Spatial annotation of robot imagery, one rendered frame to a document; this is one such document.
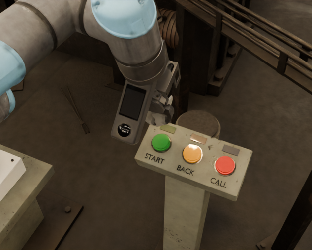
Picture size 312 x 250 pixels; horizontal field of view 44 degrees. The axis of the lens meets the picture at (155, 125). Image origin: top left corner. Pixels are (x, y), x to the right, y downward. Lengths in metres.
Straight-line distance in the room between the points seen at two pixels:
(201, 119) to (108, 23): 0.60
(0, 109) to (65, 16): 0.61
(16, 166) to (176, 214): 0.49
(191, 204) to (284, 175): 0.74
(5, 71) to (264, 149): 1.35
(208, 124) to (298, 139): 0.80
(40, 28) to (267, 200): 1.20
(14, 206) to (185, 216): 0.50
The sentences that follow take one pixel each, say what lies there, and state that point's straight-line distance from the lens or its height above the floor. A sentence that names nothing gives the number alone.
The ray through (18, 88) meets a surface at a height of 0.01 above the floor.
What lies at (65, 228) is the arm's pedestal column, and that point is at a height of 0.02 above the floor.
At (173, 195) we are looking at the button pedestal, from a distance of 0.95.
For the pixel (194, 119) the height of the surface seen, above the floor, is 0.52.
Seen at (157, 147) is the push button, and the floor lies 0.61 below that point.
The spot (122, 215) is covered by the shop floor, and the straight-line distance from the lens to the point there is 1.45.
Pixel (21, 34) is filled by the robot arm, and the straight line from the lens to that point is 0.49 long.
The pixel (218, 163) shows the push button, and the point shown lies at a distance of 0.83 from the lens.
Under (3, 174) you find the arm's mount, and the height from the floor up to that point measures 0.36.
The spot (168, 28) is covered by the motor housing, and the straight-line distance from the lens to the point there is 1.37.
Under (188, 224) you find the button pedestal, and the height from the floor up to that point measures 0.35.
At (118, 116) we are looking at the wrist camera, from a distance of 0.63.
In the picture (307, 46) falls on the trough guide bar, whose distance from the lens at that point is 0.98.
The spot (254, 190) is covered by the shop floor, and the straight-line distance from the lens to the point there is 1.55.
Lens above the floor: 1.27
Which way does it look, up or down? 48 degrees down
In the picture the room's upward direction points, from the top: straight up
